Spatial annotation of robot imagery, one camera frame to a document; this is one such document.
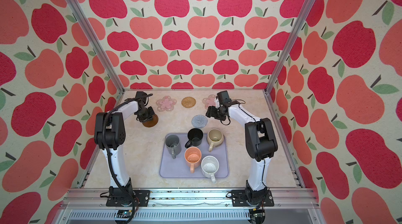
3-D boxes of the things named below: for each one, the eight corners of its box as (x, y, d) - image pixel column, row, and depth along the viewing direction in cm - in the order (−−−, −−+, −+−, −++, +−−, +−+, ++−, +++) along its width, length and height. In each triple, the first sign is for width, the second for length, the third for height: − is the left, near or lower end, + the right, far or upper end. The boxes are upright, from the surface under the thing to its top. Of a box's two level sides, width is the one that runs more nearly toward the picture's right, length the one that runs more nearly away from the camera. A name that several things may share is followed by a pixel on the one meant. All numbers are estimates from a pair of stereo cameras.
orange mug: (184, 174, 82) (183, 169, 75) (186, 153, 90) (184, 146, 83) (201, 174, 82) (201, 169, 75) (201, 153, 90) (201, 146, 83)
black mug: (186, 150, 91) (185, 143, 84) (187, 134, 97) (186, 127, 91) (203, 150, 91) (203, 143, 84) (203, 134, 97) (203, 127, 91)
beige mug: (207, 153, 90) (207, 147, 83) (206, 135, 97) (207, 128, 91) (223, 153, 90) (225, 147, 83) (221, 135, 97) (223, 128, 91)
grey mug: (167, 159, 88) (163, 152, 80) (169, 143, 94) (166, 134, 86) (180, 159, 88) (178, 152, 80) (181, 143, 94) (180, 134, 86)
